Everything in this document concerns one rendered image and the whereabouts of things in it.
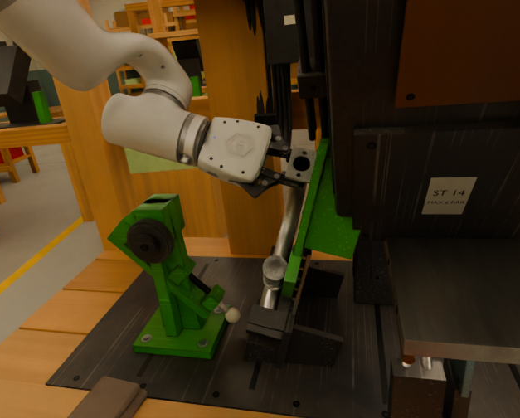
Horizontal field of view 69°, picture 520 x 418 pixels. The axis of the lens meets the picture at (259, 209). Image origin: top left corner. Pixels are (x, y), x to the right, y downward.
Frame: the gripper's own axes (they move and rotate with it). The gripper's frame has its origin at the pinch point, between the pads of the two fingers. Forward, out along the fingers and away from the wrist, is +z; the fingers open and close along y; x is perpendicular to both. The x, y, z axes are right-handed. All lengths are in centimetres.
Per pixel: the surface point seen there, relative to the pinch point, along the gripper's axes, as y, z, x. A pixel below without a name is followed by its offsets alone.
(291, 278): -17.6, 3.6, -3.2
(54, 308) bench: -33, -44, 35
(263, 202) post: 4.2, -5.1, 32.1
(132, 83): 475, -453, 776
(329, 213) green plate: -8.4, 6.0, -7.3
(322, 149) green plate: -3.2, 2.4, -14.1
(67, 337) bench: -37, -35, 27
